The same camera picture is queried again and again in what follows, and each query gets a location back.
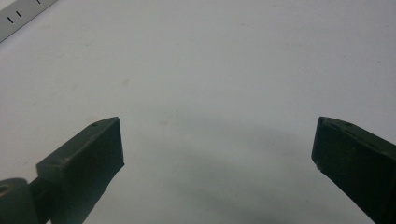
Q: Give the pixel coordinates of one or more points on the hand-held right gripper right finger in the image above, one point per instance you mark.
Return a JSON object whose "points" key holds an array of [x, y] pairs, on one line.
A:
{"points": [[358, 161]]}

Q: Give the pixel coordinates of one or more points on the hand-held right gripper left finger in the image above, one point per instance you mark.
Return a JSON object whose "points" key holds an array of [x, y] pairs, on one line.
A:
{"points": [[84, 158]]}

